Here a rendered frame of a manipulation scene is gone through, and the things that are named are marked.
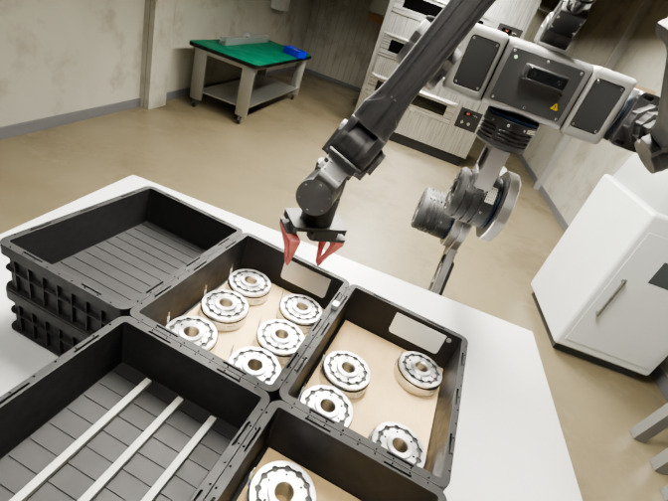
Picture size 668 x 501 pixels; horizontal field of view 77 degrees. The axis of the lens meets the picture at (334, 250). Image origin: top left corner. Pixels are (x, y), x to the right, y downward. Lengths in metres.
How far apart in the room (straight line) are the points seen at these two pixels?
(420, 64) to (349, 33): 8.65
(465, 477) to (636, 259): 2.05
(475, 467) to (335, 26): 8.78
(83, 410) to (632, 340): 2.97
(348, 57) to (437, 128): 3.62
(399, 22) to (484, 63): 5.06
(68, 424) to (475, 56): 1.07
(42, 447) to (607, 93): 1.26
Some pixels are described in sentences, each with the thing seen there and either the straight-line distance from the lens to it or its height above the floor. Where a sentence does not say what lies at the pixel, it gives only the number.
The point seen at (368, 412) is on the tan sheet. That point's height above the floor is 0.83.
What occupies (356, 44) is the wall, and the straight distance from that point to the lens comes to 9.25.
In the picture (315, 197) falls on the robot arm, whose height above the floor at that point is 1.23.
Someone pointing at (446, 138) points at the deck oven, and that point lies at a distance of 6.24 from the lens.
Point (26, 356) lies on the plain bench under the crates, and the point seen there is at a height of 0.70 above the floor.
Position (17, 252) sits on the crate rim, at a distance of 0.96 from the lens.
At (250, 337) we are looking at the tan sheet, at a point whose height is 0.83.
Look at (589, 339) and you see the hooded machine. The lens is 3.14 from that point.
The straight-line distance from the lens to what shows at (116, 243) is 1.16.
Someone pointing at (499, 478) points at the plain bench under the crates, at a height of 0.70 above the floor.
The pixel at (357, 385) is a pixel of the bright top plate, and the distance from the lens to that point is 0.88.
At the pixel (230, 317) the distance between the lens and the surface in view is 0.93.
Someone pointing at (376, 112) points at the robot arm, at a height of 1.36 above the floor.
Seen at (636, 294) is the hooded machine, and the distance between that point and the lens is 3.02.
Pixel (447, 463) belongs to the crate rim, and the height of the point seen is 0.93.
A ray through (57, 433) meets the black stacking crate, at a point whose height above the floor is 0.83.
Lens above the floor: 1.48
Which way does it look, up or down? 30 degrees down
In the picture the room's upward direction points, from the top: 20 degrees clockwise
